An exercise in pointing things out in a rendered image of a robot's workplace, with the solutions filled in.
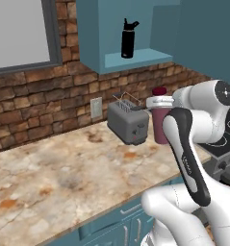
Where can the grey framed window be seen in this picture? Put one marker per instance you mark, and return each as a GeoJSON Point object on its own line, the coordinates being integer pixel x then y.
{"type": "Point", "coordinates": [17, 30]}

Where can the black hob stove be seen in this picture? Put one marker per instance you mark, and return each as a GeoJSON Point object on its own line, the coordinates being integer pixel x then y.
{"type": "Point", "coordinates": [227, 144]}

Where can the teal open wall cabinet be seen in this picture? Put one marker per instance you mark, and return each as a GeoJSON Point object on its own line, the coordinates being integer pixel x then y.
{"type": "Point", "coordinates": [97, 35]}

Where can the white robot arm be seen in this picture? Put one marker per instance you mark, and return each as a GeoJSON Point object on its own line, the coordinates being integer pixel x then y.
{"type": "Point", "coordinates": [216, 128]}

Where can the grey stove knob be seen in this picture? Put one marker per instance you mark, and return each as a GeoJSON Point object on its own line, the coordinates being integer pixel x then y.
{"type": "Point", "coordinates": [222, 165]}

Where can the teal base cabinet door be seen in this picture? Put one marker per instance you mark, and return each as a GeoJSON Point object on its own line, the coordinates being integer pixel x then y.
{"type": "Point", "coordinates": [110, 238]}
{"type": "Point", "coordinates": [147, 229]}

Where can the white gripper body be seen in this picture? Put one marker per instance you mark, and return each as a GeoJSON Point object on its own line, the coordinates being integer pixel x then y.
{"type": "Point", "coordinates": [159, 102]}

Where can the black water bottle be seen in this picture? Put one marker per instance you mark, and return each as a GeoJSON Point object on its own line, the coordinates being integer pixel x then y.
{"type": "Point", "coordinates": [128, 40]}

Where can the maroon juice bottle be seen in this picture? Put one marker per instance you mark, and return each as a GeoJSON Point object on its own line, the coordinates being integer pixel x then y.
{"type": "Point", "coordinates": [158, 128]}

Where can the white wall outlet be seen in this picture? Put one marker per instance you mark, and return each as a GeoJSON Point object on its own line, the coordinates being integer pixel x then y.
{"type": "Point", "coordinates": [96, 108]}

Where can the teal drawer front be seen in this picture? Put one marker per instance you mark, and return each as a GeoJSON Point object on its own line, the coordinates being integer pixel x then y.
{"type": "Point", "coordinates": [111, 218]}

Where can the grey toaster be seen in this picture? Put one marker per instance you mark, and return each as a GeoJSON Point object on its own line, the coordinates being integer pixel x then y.
{"type": "Point", "coordinates": [124, 123]}

